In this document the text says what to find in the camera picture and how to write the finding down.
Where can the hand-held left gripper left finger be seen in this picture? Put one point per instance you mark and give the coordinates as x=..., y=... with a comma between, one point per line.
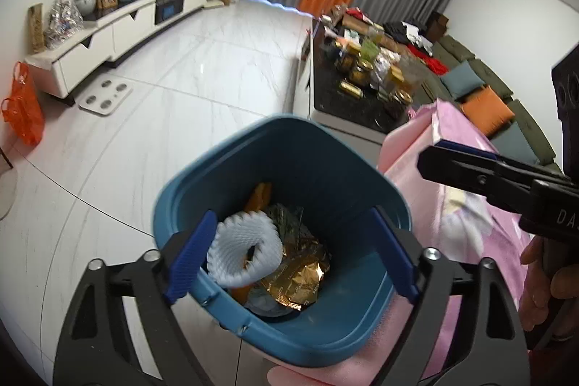
x=190, y=259

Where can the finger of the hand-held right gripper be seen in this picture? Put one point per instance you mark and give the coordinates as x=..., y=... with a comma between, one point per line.
x=470, y=175
x=466, y=149

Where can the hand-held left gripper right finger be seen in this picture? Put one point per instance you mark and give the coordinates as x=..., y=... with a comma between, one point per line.
x=393, y=250

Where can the white foam fruit net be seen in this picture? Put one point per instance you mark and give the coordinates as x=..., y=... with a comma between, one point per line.
x=235, y=250

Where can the gold brown snack wrapper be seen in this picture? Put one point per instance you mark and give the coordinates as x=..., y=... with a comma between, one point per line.
x=298, y=273

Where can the dark brown snack wrapper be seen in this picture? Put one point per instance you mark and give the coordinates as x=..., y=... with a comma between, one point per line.
x=289, y=223

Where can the blue trash bin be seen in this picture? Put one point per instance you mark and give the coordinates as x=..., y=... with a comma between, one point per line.
x=316, y=169

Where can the person's right hand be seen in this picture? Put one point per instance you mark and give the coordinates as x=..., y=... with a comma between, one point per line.
x=538, y=300

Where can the pink floral blanket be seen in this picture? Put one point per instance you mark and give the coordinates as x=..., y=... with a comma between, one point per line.
x=457, y=128

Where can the orange cushion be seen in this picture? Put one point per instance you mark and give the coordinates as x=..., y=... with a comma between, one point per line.
x=488, y=110

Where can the grey-blue cushion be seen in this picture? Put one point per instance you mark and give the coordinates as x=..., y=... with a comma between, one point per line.
x=461, y=82
x=515, y=142

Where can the green sofa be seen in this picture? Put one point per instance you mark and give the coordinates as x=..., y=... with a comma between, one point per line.
x=524, y=96

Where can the red garment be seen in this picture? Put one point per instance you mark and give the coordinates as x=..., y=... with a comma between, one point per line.
x=427, y=60

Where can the brown cardboard box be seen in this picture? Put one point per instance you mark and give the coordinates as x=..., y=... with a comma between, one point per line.
x=438, y=26

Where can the gold tin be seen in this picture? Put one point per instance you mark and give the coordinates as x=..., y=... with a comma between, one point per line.
x=352, y=89

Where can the cluster of gold-lidded jars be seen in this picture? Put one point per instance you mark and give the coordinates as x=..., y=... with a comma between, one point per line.
x=360, y=74

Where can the black garment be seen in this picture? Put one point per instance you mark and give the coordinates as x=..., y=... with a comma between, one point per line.
x=402, y=31

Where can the green packet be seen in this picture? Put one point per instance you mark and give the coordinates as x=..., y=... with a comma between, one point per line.
x=368, y=50

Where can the coffee table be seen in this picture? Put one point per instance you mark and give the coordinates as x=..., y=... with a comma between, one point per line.
x=334, y=99

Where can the white body scale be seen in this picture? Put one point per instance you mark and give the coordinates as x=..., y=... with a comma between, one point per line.
x=106, y=96

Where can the clear round plate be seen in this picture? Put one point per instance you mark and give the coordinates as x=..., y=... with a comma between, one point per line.
x=7, y=191

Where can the orange plastic bag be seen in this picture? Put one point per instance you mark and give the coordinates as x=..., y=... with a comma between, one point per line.
x=25, y=110

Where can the white tv cabinet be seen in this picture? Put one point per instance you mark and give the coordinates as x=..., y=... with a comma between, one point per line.
x=131, y=28

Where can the black blue-lit box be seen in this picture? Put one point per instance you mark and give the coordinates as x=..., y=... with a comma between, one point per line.
x=169, y=8

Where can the cellophane gift basket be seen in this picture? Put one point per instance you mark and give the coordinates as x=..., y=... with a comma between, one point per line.
x=64, y=22

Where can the white ceramic jar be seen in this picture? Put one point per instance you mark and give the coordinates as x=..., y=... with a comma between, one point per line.
x=85, y=3

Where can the tall beige box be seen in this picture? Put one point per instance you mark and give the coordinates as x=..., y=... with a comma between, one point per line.
x=36, y=28

